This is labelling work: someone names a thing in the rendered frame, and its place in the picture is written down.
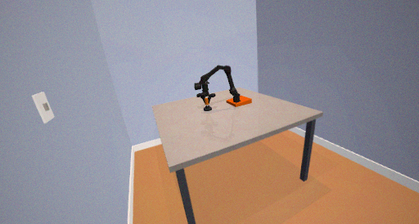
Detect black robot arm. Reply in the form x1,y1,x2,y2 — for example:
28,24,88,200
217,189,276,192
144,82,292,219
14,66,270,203
194,65,240,103

